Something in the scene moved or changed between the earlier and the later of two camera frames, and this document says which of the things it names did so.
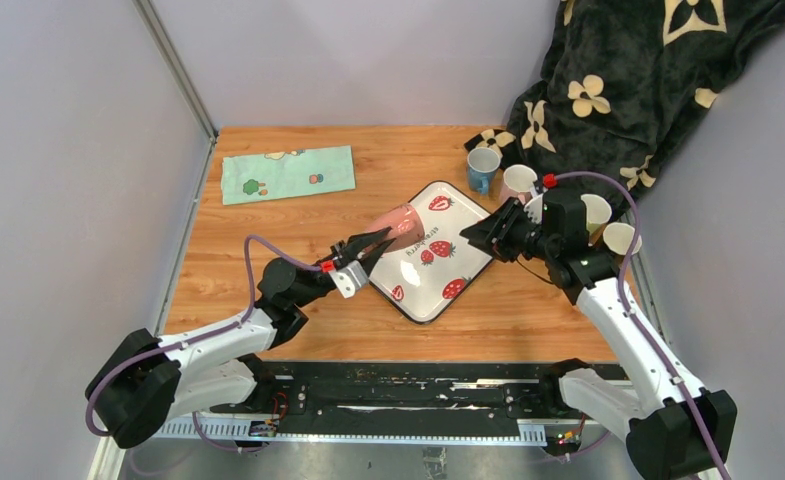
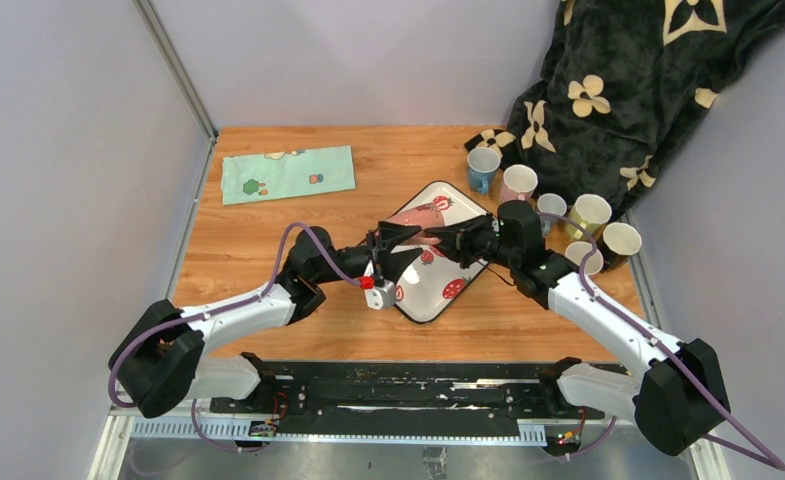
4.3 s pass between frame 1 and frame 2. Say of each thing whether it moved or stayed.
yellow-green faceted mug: stayed
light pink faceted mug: stayed
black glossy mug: stayed
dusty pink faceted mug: moved
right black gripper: moved
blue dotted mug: stayed
